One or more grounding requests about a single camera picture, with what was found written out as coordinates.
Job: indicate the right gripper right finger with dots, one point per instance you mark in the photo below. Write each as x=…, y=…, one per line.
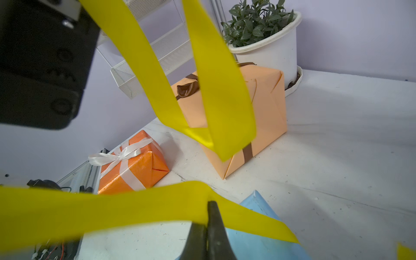
x=219, y=247

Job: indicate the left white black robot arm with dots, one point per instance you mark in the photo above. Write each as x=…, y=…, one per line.
x=47, y=48

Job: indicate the brown ribbon bow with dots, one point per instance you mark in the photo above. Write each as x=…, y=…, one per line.
x=218, y=112

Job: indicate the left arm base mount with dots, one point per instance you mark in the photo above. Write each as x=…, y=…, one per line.
x=84, y=179

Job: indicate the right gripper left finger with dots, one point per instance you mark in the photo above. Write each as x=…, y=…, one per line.
x=196, y=243

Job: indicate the potted green plant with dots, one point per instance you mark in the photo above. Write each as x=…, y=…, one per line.
x=265, y=33

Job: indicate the light blue gift box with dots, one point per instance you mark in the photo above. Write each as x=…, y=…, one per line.
x=253, y=247

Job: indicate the white two-tier mesh shelf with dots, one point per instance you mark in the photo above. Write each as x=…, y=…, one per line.
x=164, y=24

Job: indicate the white ribbon bow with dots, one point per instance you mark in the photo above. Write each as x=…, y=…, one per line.
x=127, y=152

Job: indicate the tan gift box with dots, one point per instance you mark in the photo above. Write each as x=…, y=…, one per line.
x=267, y=93

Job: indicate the orange gift box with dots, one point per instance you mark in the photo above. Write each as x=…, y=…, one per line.
x=150, y=167

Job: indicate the yellow ribbon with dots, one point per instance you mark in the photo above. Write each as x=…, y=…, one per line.
x=330, y=168

